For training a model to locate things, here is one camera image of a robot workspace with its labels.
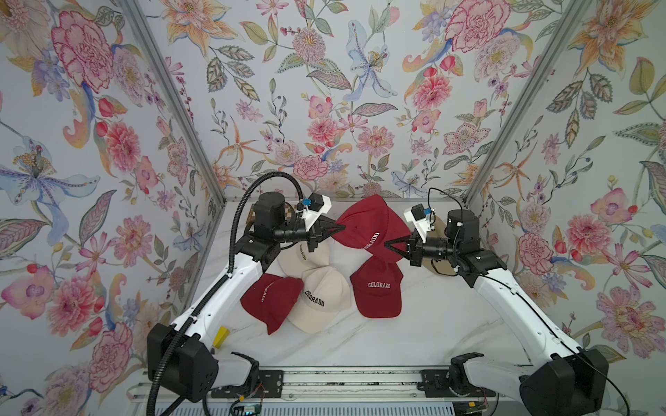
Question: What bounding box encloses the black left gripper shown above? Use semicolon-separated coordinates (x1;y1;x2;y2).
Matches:
271;217;343;254

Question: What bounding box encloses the red Colorado cap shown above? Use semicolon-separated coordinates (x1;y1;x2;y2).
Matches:
350;257;403;319

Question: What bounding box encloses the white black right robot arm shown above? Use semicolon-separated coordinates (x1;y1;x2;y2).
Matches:
384;205;609;415

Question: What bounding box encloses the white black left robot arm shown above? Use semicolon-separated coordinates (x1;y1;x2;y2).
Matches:
147;192;343;415

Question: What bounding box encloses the cream cap behind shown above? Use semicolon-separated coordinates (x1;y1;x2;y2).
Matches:
277;242;331;278

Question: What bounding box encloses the tan cap right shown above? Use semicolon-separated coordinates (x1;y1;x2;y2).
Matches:
421;218;456;277

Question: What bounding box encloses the cream Colorado cap front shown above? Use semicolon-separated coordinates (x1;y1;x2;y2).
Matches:
287;266;352;334

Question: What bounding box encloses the wooden chessboard box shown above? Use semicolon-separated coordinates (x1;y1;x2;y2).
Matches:
246;204;256;227

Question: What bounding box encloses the yellow block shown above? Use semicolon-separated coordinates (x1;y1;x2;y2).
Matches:
213;326;230;349

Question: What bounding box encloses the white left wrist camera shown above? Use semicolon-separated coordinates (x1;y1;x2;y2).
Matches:
301;192;332;231

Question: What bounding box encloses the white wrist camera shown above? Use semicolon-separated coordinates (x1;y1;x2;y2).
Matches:
403;204;435;243
301;192;332;231

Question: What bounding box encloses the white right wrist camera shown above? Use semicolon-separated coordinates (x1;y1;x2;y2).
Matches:
403;204;435;243

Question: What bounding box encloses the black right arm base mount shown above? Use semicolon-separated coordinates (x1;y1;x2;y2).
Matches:
416;353;497;398

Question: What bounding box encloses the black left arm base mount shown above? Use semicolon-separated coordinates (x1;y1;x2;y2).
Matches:
209;352;284;400

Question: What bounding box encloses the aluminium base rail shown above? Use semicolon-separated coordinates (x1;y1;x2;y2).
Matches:
128;366;522;410

